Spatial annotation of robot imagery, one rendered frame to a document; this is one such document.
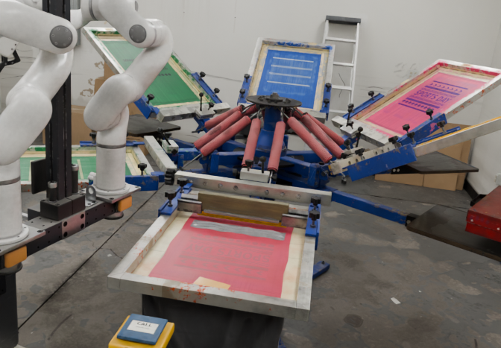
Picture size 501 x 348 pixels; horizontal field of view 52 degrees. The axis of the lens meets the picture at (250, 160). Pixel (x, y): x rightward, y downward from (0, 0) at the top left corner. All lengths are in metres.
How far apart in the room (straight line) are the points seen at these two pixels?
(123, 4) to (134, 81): 0.22
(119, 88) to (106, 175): 0.32
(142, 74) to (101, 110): 0.17
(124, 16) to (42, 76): 0.33
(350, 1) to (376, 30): 0.43
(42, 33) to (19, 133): 0.23
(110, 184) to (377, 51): 4.63
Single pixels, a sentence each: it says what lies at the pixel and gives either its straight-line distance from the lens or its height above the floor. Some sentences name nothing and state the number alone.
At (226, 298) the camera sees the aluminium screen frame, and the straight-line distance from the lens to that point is 1.49.
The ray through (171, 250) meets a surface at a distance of 1.80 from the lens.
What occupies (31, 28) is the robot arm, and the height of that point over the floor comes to 1.68.
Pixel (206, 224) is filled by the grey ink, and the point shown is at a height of 0.96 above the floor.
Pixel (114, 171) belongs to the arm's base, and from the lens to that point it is 1.74.
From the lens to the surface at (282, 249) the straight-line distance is 1.86.
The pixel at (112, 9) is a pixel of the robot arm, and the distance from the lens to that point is 1.58.
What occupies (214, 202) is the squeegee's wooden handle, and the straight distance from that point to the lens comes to 2.02.
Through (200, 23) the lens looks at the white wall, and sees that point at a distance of 6.17.
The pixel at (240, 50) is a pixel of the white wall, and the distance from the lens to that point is 6.09.
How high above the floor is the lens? 1.77
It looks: 16 degrees down
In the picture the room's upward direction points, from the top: 5 degrees clockwise
